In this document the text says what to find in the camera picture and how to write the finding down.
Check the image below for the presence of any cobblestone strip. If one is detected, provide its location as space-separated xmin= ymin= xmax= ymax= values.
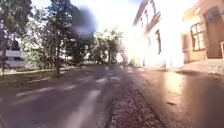
xmin=108 ymin=84 xmax=166 ymax=128

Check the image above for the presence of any pale building with dark windows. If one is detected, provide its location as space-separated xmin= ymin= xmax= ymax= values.
xmin=128 ymin=0 xmax=185 ymax=69

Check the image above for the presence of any dark grey asphalt road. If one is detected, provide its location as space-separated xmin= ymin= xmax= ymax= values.
xmin=0 ymin=64 xmax=135 ymax=128

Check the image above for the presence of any row of trees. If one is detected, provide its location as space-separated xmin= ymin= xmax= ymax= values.
xmin=0 ymin=0 xmax=125 ymax=77

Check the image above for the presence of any grey paved sidewalk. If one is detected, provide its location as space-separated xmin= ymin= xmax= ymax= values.
xmin=125 ymin=65 xmax=224 ymax=128

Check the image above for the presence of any grass verge with leaves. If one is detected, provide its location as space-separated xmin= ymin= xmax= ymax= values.
xmin=0 ymin=66 xmax=84 ymax=90

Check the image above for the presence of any orange brick building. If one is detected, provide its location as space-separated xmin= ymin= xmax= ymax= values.
xmin=181 ymin=0 xmax=224 ymax=75

